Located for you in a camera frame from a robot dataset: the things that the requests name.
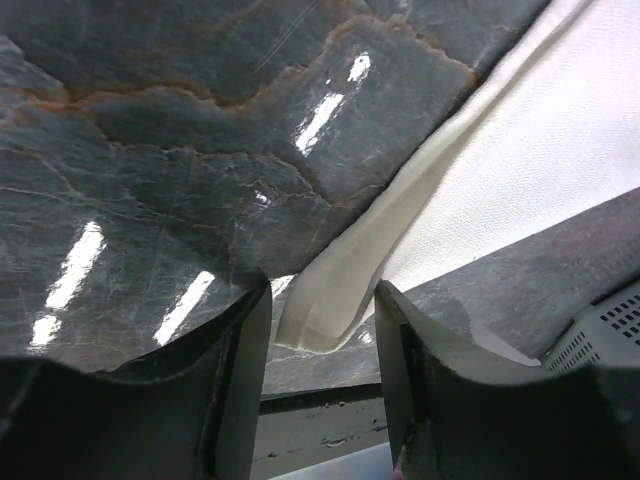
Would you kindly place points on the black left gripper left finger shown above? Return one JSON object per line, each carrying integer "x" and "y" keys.
{"x": 187, "y": 410}

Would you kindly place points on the white plastic laundry basket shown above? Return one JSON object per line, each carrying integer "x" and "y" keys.
{"x": 606, "y": 333}

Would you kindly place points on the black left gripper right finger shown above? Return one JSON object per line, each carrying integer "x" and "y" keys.
{"x": 455, "y": 410}

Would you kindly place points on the white cloth napkin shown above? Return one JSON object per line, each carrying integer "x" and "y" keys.
{"x": 553, "y": 132}

